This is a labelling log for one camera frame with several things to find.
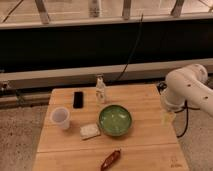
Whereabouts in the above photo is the white ceramic cup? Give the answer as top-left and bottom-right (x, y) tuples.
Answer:
(50, 107), (70, 130)

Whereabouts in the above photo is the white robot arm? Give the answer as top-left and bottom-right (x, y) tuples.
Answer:
(160, 64), (213, 125)

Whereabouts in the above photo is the green ceramic bowl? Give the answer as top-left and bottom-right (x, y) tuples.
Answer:
(98, 105), (132, 137)

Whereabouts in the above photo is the clear glass bottle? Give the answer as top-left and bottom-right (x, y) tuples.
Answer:
(96, 75), (106, 104)

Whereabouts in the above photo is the white sponge block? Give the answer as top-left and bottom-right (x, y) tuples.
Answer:
(80, 124), (100, 140)

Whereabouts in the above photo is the black smartphone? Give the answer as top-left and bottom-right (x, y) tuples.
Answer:
(73, 92), (83, 108)

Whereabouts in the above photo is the black floor cable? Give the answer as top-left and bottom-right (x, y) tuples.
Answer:
(156, 81), (201, 139)

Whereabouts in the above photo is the black hanging cable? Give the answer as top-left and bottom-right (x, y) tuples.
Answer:
(113, 13), (144, 84)

